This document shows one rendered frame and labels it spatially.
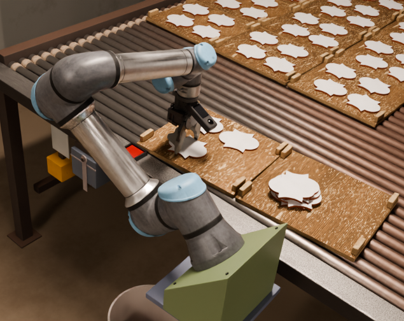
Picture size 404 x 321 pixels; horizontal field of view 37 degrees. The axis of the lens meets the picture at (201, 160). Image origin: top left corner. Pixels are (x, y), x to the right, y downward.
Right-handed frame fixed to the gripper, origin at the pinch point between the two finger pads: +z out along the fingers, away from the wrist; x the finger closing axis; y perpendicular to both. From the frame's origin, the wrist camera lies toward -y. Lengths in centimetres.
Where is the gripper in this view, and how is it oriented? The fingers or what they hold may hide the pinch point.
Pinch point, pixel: (188, 146)
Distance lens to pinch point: 207.4
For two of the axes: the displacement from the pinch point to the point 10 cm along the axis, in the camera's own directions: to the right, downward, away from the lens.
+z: -1.0, 8.1, 5.8
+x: -6.0, 4.2, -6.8
